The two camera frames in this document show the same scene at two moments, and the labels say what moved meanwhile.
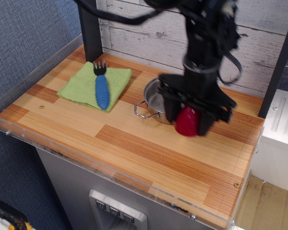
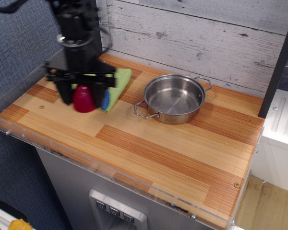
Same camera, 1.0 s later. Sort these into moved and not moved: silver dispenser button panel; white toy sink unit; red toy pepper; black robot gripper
Moved: black robot gripper; red toy pepper
Not moved: white toy sink unit; silver dispenser button panel
